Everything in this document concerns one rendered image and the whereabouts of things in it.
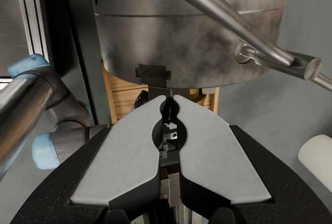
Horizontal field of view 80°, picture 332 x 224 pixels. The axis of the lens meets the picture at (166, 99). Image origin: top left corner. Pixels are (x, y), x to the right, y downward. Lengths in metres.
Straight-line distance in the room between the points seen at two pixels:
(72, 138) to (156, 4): 0.31
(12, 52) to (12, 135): 1.08
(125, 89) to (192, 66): 0.40
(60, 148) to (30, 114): 0.11
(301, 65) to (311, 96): 2.36
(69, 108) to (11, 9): 0.90
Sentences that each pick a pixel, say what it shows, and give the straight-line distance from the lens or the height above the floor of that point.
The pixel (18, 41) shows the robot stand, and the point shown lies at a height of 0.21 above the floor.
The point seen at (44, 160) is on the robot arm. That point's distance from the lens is 0.47.
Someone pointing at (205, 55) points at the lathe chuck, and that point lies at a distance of 0.25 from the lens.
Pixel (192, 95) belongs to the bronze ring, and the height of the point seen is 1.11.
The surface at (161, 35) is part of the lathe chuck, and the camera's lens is 0.25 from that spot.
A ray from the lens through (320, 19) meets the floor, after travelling 2.25.
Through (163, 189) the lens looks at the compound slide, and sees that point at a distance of 0.71.
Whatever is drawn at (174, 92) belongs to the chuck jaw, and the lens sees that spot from 0.30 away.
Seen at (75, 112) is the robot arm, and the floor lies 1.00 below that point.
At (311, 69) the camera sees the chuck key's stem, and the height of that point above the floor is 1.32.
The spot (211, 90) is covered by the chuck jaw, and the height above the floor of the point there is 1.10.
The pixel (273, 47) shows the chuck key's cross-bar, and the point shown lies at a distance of 0.20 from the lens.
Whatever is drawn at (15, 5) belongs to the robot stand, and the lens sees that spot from 1.33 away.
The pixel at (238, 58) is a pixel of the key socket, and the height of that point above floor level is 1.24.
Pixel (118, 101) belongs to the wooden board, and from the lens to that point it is 0.64.
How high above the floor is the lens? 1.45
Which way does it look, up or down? 60 degrees down
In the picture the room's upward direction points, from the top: 152 degrees clockwise
